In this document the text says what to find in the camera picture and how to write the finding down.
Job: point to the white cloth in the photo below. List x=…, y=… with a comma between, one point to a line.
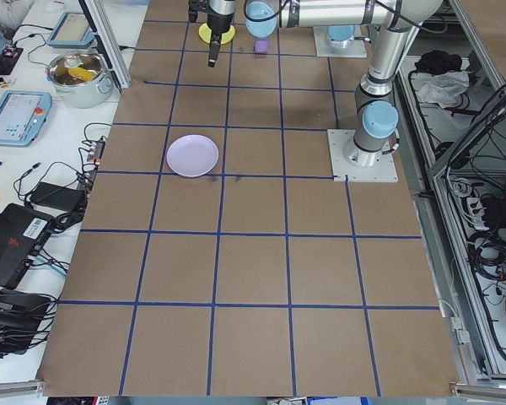
x=443, y=90

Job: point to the black cloth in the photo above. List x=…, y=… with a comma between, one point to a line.
x=438, y=61

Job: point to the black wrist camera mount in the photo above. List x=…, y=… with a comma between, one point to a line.
x=197, y=9

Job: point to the white power strip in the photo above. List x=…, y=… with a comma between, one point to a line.
x=474, y=213

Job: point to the black electronics box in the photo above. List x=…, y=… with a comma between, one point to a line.
x=12, y=316

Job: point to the black power strip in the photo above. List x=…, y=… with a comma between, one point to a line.
x=93, y=160

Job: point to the black power brick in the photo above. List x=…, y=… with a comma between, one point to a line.
x=57, y=195

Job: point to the aluminium profile post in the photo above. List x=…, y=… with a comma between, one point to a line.
x=111, y=55

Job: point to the blue teach pendant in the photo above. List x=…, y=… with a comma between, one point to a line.
x=17, y=120
x=71, y=29

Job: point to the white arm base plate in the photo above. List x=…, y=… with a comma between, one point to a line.
x=320, y=50
x=341, y=169

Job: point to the purple foam block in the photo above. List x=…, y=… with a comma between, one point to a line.
x=262, y=47

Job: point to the V-shaped metal bar frame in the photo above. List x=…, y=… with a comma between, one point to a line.
x=437, y=176

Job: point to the black laptop with red logo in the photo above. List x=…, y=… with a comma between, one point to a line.
x=8, y=244

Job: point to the aluminium profile bar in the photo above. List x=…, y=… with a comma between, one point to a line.
x=12, y=388
x=489, y=389

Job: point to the stainless steel pot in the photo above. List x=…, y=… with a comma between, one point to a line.
x=80, y=93

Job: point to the lavender round plate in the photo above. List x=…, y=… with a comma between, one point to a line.
x=192, y=156

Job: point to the yellow round plate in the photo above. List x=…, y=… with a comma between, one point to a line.
x=203, y=34

